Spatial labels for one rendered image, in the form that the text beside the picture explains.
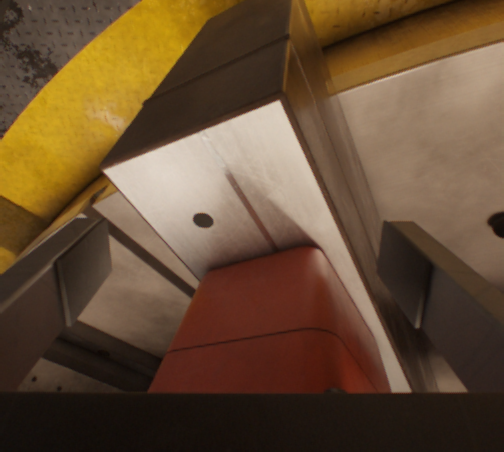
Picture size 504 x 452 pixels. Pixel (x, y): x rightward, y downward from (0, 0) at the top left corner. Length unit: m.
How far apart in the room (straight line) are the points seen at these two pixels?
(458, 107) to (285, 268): 0.48
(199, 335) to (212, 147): 0.13
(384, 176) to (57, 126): 0.93
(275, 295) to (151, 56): 0.82
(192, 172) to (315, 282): 0.11
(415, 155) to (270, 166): 0.50
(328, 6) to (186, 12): 0.32
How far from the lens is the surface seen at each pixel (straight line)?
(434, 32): 0.81
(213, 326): 0.26
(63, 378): 1.30
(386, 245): 0.16
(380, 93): 0.63
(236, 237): 0.28
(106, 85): 1.07
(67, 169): 1.31
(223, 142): 0.22
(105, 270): 0.17
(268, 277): 0.26
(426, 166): 0.73
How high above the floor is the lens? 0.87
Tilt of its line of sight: 49 degrees down
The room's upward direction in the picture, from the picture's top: 171 degrees counter-clockwise
